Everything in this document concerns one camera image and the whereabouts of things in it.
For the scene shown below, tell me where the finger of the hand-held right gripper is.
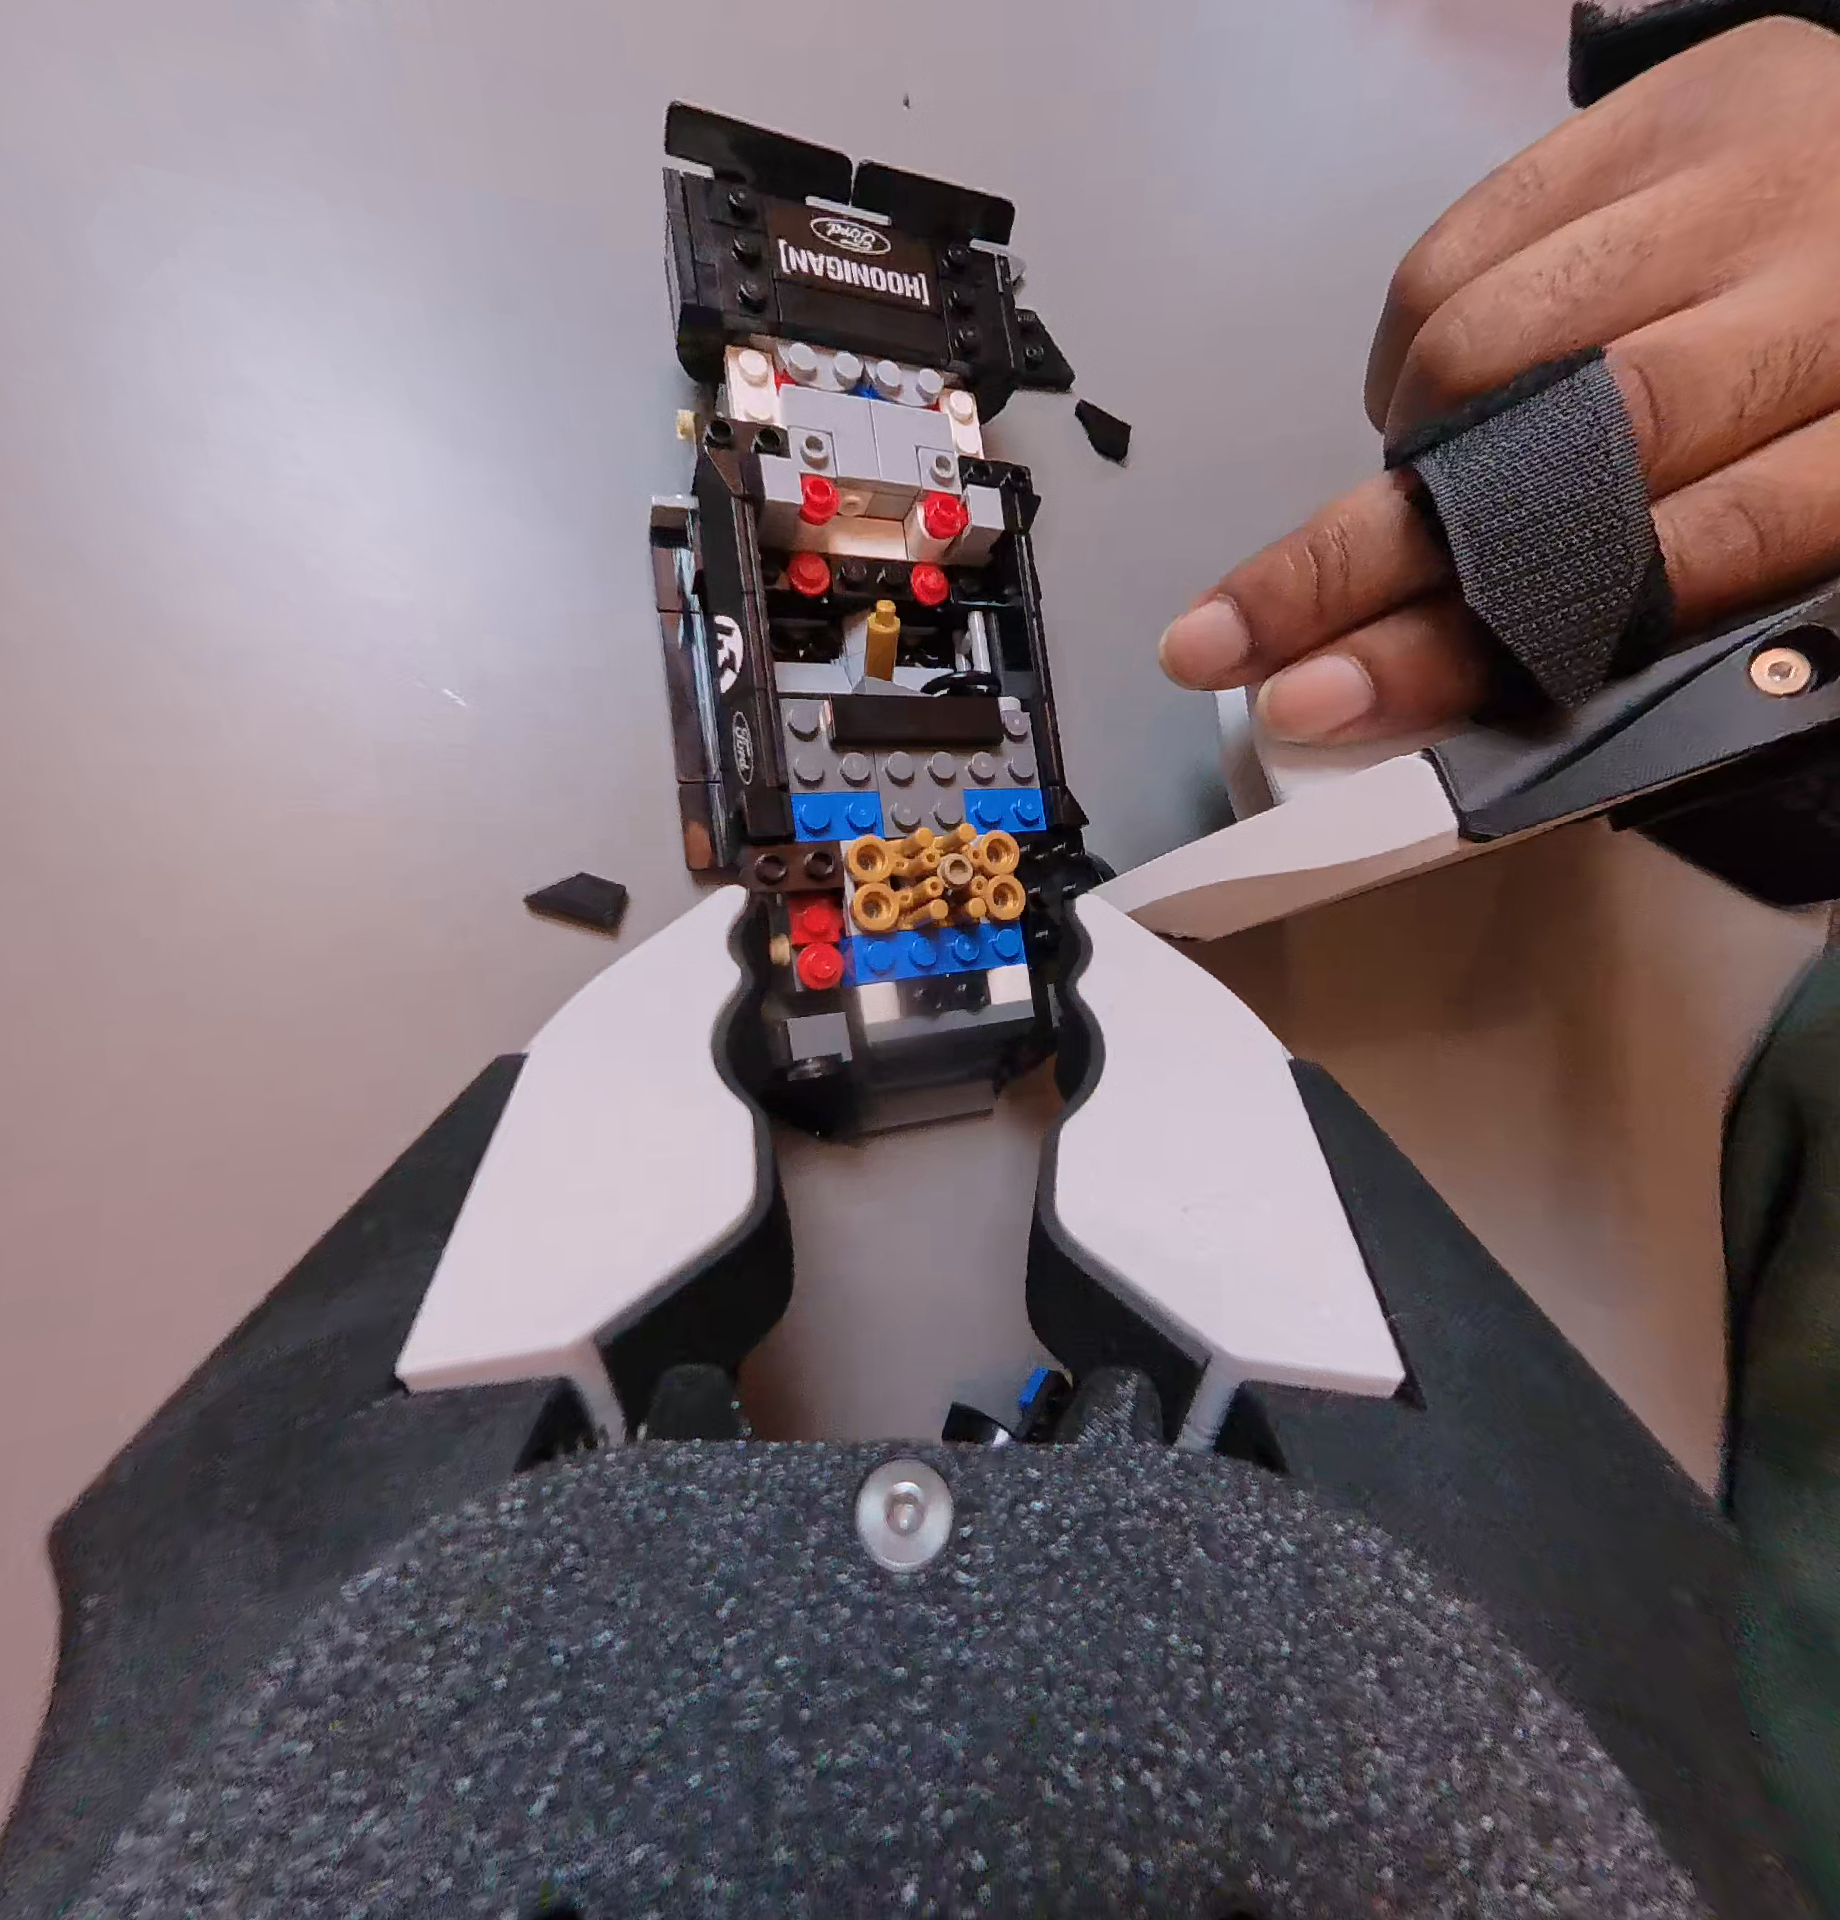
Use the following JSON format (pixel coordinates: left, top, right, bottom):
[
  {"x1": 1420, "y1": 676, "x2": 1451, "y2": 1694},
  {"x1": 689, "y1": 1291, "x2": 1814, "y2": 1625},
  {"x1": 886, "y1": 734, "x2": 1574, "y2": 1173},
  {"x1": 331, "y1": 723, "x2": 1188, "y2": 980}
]
[
  {"x1": 1213, "y1": 685, "x2": 1407, "y2": 818},
  {"x1": 1089, "y1": 745, "x2": 1467, "y2": 948}
]

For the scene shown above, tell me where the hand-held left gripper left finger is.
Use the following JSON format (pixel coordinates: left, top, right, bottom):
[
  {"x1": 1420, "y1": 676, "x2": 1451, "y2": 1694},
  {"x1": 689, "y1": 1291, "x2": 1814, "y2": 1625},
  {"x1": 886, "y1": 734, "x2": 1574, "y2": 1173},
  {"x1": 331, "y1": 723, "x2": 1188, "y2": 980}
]
[{"x1": 396, "y1": 885, "x2": 796, "y2": 1443}]

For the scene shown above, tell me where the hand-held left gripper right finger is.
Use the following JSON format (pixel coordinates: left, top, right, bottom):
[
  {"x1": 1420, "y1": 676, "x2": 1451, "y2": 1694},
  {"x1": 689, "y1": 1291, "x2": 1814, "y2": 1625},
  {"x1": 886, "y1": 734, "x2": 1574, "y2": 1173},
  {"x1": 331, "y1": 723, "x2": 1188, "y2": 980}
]
[{"x1": 1025, "y1": 885, "x2": 1411, "y2": 1443}]

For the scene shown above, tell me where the lego car model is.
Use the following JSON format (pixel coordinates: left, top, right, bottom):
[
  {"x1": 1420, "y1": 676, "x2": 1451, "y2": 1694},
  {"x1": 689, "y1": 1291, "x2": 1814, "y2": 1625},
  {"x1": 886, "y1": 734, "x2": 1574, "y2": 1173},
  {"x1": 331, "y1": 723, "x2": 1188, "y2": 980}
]
[{"x1": 652, "y1": 101, "x2": 1106, "y2": 1141}]

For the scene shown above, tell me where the dark lego slope piece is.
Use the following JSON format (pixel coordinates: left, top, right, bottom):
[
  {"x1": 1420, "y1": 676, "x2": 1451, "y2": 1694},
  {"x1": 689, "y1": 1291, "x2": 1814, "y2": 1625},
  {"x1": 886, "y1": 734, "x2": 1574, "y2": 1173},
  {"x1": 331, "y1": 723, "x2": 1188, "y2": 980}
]
[{"x1": 522, "y1": 868, "x2": 631, "y2": 934}]

